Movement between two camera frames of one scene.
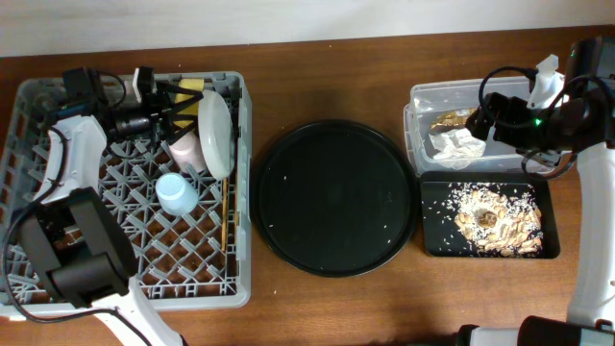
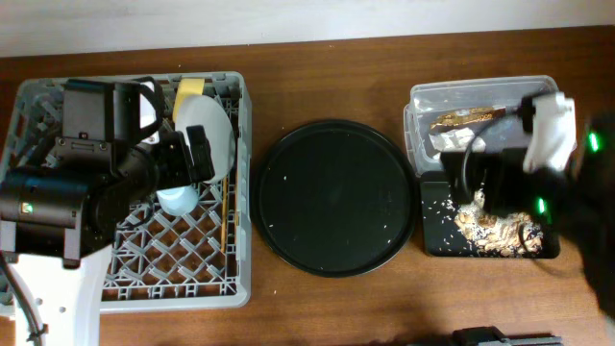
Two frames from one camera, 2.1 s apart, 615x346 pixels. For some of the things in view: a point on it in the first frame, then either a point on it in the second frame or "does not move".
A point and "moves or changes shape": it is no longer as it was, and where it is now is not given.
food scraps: x=498 y=220 does not move
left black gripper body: x=157 y=113 → x=187 y=157
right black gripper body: x=487 y=117 → x=487 y=174
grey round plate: x=215 y=128 moves or changes shape
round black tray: x=333 y=199 does not move
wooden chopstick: x=224 y=213 does not move
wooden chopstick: x=237 y=213 does not move
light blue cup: x=176 y=195 does not move
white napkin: x=457 y=144 does not move
